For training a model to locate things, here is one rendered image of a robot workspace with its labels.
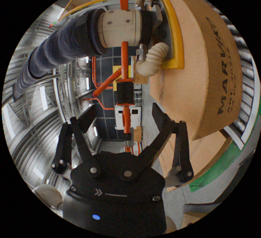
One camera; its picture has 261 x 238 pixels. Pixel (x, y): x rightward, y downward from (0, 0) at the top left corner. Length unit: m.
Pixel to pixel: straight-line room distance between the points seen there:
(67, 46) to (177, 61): 0.31
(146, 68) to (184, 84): 0.09
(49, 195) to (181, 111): 0.68
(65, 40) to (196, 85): 0.36
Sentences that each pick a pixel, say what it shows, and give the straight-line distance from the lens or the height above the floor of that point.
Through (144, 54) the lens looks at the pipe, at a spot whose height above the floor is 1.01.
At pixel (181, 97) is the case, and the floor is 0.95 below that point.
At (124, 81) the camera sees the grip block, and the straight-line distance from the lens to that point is 0.27.
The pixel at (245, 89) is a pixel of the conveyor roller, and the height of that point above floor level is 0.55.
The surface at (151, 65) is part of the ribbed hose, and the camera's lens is 0.20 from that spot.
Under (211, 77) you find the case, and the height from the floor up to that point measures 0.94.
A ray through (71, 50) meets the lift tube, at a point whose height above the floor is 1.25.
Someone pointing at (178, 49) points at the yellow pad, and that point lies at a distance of 0.20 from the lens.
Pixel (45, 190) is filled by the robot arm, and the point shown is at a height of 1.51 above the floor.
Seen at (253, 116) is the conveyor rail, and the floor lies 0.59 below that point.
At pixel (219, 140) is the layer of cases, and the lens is 0.61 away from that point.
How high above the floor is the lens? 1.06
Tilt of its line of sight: 1 degrees down
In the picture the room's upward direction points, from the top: 91 degrees counter-clockwise
